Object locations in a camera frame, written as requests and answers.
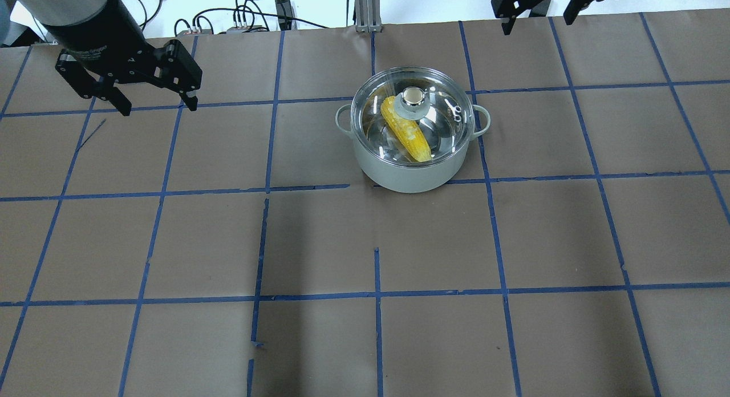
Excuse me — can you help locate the glass pot lid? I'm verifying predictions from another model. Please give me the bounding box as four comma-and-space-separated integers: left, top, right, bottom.
346, 67, 483, 168

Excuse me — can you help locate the yellow corn cob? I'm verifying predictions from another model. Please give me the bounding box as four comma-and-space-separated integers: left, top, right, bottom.
380, 96, 432, 163

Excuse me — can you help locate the aluminium frame post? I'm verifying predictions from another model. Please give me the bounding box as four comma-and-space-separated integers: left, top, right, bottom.
354, 0, 382, 33

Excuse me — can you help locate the pale green cooking pot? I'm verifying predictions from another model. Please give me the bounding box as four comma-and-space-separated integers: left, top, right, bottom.
335, 101, 491, 193

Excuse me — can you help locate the black cable bundle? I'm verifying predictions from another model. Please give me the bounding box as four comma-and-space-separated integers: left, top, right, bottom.
131, 0, 331, 35

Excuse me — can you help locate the black power adapter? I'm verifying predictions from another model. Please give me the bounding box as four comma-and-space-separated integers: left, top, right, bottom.
275, 0, 294, 30

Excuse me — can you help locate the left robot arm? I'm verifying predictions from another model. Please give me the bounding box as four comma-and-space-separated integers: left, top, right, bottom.
17, 0, 456, 116

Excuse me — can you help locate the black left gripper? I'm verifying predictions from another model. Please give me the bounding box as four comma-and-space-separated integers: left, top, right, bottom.
55, 26, 202, 117

